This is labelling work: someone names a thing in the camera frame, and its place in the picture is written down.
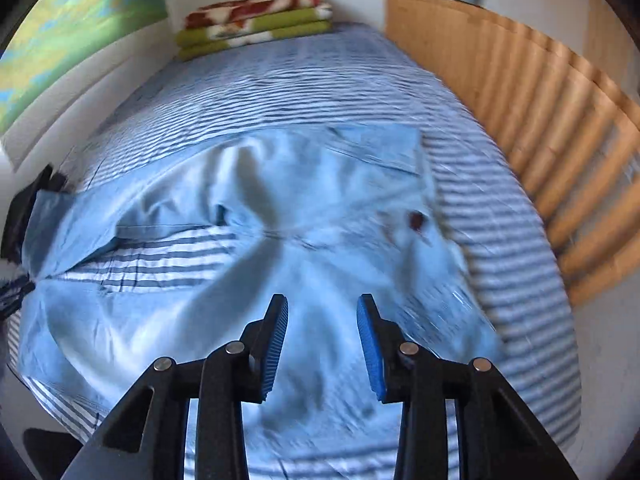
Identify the black folded pants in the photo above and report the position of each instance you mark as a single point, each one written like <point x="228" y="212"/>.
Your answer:
<point x="22" y="215"/>

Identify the blue striped bed sheet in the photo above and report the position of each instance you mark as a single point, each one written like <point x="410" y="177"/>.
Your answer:
<point x="500" y="260"/>

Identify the wooden slatted panel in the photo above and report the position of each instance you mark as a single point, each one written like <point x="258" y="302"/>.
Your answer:
<point x="525" y="110"/>

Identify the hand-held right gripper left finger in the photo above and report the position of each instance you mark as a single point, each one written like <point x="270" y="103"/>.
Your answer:
<point x="275" y="350"/>

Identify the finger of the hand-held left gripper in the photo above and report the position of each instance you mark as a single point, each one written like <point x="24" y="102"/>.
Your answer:
<point x="15" y="297"/>

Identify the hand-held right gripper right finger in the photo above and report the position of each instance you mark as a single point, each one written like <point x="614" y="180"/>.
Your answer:
<point x="371" y="350"/>

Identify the landscape wall poster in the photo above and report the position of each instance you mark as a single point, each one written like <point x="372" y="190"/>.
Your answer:
<point x="75" y="35"/>

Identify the folded green floral blanket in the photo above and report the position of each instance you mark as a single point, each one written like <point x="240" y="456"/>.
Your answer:
<point x="260" y="30"/>

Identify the light blue denim jacket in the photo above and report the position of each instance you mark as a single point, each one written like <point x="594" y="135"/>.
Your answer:
<point x="300" y="260"/>

